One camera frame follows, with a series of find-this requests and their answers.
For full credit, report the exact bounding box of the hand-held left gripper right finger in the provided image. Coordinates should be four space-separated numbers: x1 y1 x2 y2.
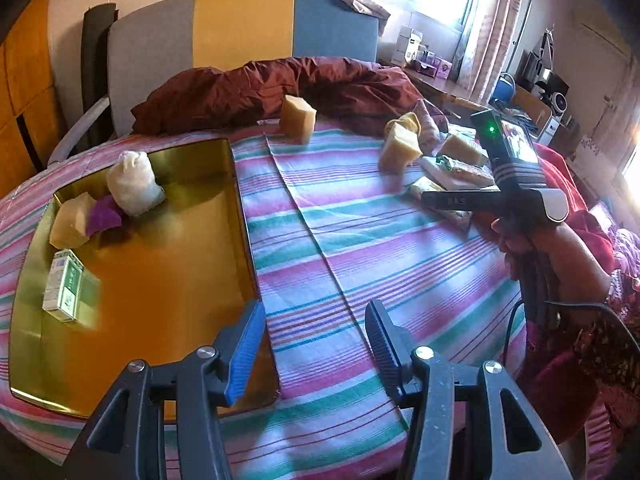
364 299 573 480

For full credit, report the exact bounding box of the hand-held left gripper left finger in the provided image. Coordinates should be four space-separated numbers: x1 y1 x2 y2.
62 299 268 480

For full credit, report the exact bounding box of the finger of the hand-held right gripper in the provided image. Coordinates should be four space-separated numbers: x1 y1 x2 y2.
421 189 502 211

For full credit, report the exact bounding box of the brown-topped yellow sponge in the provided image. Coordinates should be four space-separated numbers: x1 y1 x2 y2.
440 132 488 166

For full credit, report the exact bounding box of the pale yellow sponge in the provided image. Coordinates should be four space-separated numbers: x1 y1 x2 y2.
49 194 96 248
278 95 317 143
378 122 423 173

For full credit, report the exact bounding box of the gold metal tin tray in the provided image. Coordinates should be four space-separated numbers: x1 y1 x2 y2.
9 137 281 421

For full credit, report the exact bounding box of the person's right forearm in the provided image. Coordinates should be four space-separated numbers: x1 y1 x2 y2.
545 222 618 311

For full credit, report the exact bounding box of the person's right hand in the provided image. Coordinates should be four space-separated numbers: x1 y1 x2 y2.
491 207 561 283

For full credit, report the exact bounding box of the white cardboard box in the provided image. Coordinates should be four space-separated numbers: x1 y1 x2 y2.
419 155 496 191

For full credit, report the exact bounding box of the red fleece blanket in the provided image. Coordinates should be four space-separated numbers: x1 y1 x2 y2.
535 142 640 281

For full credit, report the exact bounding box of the pink striped sock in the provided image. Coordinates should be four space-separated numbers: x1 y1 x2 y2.
415 100 441 156

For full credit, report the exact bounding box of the blue bucket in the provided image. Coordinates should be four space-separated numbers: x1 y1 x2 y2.
492 72 516 103

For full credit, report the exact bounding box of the yellow sock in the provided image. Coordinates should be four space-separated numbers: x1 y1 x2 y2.
384 112 421 138

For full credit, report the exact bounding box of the black stereo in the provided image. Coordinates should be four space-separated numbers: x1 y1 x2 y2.
520 52 571 111

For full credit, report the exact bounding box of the wooden desk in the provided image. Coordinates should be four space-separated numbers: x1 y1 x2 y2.
380 57 501 111

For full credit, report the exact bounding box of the wooden door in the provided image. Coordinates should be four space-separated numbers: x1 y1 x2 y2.
570 20 638 176

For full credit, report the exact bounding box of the pink curtain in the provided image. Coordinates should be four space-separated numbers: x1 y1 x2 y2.
452 0 531 103

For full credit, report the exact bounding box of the tall white carton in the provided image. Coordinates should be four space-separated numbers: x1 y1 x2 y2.
392 25 423 66

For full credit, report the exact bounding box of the small green white box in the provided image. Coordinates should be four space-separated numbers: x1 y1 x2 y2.
41 250 101 323

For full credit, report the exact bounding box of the purple cloth piece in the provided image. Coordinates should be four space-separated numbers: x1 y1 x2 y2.
86 195 126 236

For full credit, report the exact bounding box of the white rolled sock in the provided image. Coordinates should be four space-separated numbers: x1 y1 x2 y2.
106 151 166 217

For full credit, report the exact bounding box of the patterned dark garment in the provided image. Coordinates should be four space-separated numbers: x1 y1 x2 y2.
515 270 640 461

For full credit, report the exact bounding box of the maroon jacket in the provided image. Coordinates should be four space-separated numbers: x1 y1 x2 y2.
131 56 451 138

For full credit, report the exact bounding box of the grey yellow blue chair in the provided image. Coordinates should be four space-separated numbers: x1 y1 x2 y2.
47 0 381 166

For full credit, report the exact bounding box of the dark upright panel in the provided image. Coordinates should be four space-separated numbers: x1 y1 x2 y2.
82 2 117 148

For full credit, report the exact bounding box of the orange wooden cabinet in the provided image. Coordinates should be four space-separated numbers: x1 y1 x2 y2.
0 0 66 186

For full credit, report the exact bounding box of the black cable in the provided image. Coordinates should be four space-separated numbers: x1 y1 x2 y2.
501 299 640 361

